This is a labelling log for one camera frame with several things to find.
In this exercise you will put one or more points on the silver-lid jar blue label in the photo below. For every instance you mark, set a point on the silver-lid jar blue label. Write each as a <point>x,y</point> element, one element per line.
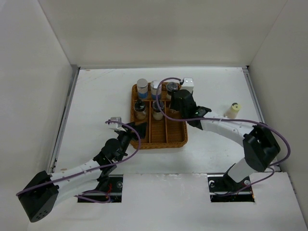
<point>155,89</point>
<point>142,88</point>

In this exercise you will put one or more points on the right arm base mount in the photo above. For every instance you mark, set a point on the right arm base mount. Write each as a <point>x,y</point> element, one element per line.
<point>222,191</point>

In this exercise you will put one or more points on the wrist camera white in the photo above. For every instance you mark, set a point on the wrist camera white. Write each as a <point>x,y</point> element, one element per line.
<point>115,123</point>
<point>187,84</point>

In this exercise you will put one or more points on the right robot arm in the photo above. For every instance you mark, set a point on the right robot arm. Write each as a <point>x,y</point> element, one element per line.
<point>260,146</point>

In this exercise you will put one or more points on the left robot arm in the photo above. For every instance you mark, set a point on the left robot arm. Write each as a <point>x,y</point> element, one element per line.
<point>45,191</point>

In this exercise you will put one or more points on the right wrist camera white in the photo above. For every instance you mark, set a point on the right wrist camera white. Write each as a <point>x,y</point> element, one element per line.
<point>187,84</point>

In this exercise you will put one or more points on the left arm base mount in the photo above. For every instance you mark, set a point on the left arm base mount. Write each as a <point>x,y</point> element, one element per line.
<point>108,190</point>

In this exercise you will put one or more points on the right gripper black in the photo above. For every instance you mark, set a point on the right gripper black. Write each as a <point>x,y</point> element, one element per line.
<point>173,104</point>

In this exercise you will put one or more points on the dark-lid spice grinder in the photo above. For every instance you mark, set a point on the dark-lid spice grinder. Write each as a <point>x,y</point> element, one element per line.
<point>171,87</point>

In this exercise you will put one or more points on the brown wicker divided tray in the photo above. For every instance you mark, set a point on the brown wicker divided tray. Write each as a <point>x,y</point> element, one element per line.
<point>162,133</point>

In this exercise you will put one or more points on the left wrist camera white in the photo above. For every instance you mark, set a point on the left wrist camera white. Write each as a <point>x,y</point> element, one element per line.
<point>115,123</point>

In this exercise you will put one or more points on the yellow-cap bottle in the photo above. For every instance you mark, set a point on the yellow-cap bottle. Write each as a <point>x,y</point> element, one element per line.
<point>232,111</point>

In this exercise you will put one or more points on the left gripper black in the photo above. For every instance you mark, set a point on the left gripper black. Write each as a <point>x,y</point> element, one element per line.
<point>141,127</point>

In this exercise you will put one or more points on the black-cap bottle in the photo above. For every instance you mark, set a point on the black-cap bottle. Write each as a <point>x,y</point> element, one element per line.
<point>157,115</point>
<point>140,109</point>

